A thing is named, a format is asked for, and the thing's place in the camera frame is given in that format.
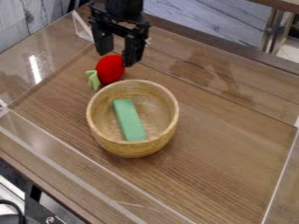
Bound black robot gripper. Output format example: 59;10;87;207
88;0;151;67

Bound red plush strawberry green leaves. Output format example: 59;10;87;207
85;54;125;91

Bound light wooden bowl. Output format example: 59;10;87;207
87;80;180;158

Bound green rectangular block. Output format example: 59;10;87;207
112;98;147;141

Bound black metal table leg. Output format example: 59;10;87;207
24;185;65;224

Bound wooden chair frame background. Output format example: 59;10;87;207
248;0;299;55

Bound black cable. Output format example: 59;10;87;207
0;199;28;224

